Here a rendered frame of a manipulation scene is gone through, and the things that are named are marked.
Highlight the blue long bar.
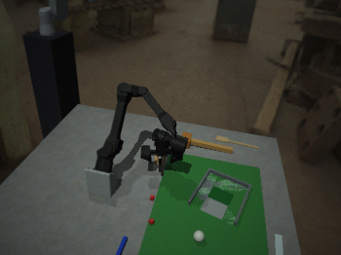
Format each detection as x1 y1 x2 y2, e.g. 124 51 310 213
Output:
116 236 128 255

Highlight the wooden mallet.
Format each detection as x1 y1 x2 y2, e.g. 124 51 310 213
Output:
182 131 234 154

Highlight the white golf ball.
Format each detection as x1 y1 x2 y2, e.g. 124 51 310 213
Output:
194 230 205 242

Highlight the green putting mat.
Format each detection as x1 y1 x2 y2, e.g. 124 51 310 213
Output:
138 154 269 255

